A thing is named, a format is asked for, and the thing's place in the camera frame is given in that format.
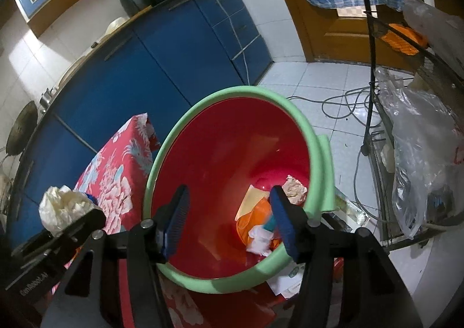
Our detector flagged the small white tissue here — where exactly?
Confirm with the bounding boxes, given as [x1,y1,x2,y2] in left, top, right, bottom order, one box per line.
[246,224,276,256]

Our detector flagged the printed paper sheet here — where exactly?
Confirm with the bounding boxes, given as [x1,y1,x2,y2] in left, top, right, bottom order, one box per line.
[266,263,309,296]

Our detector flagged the blue kitchen base cabinets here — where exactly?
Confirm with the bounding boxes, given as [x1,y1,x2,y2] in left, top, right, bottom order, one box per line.
[5,0,274,252]

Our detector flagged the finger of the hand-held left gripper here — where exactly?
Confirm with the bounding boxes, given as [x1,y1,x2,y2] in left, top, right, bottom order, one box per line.
[54,209,107,247]

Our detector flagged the white power cable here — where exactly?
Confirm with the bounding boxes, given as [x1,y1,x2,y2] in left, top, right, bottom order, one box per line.
[188,0,251,85]

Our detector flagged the black wok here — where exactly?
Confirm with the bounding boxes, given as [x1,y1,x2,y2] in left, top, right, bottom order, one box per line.
[5,100,39,154]

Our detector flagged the red bucket with green rim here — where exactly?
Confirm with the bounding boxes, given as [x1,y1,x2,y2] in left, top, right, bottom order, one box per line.
[142,86,336,295]

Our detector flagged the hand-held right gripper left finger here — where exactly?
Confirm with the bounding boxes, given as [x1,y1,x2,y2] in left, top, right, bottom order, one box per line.
[38,184,191,328]

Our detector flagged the orange plastic object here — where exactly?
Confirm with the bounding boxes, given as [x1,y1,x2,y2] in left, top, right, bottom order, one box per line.
[382,23,430,56]

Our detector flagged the grey floor cables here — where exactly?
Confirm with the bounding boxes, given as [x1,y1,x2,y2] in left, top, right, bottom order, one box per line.
[286,86,385,212]

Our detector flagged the red floral tablecloth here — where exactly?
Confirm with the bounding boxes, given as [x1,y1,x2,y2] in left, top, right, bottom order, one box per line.
[51,114,204,328]

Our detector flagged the wooden door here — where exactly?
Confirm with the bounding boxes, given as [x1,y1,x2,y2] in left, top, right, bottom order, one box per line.
[259,0,436,71]

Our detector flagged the orange plastic bag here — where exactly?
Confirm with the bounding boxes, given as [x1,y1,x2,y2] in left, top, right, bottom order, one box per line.
[236,201,287,252]

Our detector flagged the cream paper sheet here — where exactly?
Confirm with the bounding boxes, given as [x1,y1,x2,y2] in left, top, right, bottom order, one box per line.
[235,185,271,220]

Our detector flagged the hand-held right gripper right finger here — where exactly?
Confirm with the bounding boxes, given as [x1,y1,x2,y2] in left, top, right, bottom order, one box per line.
[269,185,425,328]

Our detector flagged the white plastic container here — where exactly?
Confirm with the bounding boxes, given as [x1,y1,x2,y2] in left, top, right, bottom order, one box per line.
[106,17,127,35]

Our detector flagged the large clear plastic bag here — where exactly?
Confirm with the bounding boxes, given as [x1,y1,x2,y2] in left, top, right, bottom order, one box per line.
[375,69,464,239]

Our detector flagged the black metal rack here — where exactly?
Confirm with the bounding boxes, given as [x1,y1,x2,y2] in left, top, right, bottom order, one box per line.
[348,0,464,252]

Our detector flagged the white and teal small box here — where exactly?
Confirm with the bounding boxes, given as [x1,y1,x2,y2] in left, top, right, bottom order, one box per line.
[263,217,281,234]

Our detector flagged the metal kettle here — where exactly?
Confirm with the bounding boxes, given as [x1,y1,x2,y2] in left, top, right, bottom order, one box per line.
[39,86,60,111]

